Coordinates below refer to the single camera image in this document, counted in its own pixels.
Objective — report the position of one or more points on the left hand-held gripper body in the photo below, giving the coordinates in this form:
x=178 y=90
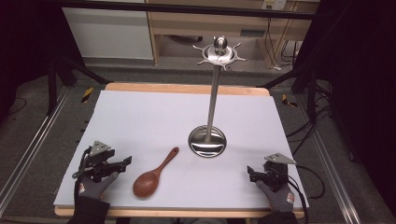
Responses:
x=100 y=161

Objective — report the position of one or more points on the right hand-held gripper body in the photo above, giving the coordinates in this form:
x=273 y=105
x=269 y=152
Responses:
x=275 y=174

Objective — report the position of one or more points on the brown wooden spoon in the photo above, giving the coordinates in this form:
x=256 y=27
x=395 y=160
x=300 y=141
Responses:
x=146 y=185

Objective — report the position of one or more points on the steel utensil rack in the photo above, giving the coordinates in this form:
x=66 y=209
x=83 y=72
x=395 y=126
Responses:
x=212 y=102

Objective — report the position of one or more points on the person's left hand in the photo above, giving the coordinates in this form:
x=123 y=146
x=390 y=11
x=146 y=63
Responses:
x=93 y=186

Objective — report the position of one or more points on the white table mat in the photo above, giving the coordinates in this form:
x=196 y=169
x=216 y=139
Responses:
x=140 y=124

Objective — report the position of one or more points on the yellow black tape strip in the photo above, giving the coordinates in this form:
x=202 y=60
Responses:
x=87 y=95
x=289 y=102

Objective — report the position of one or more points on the white cabinet panel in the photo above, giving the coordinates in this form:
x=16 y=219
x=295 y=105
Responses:
x=106 y=34

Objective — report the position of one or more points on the black curtain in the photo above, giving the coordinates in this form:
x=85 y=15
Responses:
x=28 y=46
x=364 y=77

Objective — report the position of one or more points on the light wooden desk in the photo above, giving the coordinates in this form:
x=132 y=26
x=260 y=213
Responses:
x=199 y=23

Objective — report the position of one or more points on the aluminium floor rail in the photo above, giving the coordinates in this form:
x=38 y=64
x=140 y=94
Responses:
x=34 y=146
x=334 y=168

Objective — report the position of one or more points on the black frame strut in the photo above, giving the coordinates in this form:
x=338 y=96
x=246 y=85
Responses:
x=311 y=93
x=52 y=87

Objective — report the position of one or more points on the black frame crossbar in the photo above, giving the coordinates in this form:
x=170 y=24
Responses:
x=186 y=10

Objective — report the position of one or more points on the white wall socket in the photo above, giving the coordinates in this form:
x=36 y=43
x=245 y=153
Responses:
x=274 y=4

